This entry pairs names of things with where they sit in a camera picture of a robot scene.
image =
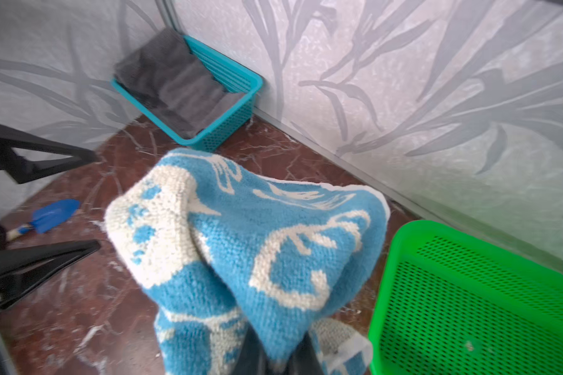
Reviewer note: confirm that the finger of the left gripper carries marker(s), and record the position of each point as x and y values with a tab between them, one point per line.
23	270
24	170

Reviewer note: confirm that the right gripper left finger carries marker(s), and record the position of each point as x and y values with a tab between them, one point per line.
252	359

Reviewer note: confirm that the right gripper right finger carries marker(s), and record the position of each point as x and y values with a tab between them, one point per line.
304	360

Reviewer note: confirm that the teal patterned towel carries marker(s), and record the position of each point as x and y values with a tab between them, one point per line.
220	250

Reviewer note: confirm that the grey towel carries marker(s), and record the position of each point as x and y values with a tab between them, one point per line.
174	85

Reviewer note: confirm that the green plastic basket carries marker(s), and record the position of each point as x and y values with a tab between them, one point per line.
450	303

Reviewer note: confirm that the teal plastic basket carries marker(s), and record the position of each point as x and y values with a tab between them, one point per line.
233	76

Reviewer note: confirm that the blue handled scoop tool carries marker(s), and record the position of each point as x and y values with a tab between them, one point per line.
46	218

